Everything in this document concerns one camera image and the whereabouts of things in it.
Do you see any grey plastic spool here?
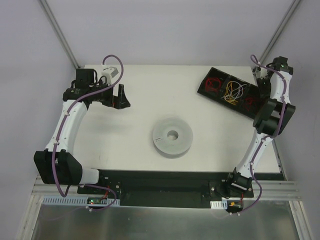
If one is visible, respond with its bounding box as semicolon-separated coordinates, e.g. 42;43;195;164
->
152;117;193;159

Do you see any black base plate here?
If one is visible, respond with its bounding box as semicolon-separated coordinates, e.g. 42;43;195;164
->
77;170;254;209

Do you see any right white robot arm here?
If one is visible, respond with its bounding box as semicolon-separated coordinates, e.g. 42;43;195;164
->
214;54;296;199

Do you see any aluminium frame rail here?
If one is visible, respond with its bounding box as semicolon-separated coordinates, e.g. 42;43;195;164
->
31;176;303;201

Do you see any left white cable duct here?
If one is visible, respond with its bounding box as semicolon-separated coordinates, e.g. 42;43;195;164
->
42;196;121;207

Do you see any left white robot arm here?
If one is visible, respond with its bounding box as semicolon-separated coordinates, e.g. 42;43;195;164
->
33;65;131;195

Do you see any white wire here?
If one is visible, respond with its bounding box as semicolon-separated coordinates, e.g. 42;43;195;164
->
221;83;248;102

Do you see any black three-compartment bin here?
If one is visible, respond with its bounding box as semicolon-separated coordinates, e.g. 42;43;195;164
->
197;67;266;119

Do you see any red wires left compartment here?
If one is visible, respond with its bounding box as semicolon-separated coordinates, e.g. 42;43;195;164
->
204;76;224;93

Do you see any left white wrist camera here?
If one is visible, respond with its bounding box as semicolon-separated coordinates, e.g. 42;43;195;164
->
101;66;119;80

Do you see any right white cable duct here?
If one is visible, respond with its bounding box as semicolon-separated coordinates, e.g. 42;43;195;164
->
210;199;228;210

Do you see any red wires compartment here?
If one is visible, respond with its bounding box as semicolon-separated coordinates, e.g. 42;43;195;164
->
242;96;262;113
204;76;224;93

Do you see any red wires right compartment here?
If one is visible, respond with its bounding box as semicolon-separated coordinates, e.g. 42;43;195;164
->
242;96;262;113

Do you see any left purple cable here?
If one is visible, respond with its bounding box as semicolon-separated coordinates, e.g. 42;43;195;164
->
51;54;125;213

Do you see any white cable duct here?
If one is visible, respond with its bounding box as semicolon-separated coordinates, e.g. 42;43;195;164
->
42;196;121;207
210;199;228;210

